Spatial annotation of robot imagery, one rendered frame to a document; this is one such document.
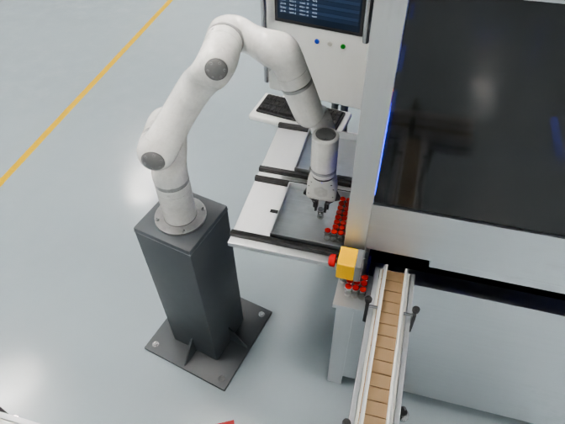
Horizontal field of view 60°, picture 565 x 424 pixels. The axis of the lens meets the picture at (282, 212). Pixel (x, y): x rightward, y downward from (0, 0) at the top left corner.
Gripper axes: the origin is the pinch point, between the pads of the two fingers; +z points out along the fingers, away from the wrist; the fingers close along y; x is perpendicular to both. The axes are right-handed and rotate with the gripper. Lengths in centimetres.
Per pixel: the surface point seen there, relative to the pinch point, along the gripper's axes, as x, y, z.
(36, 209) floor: 40, -184, 95
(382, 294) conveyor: -32.9, 25.3, -2.3
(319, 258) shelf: -18.0, 3.5, 6.7
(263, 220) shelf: -6.4, -19.5, 6.7
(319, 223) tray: -2.8, 0.4, 6.5
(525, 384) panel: -21, 85, 54
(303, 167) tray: 24.0, -12.2, 6.5
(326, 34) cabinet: 80, -16, -20
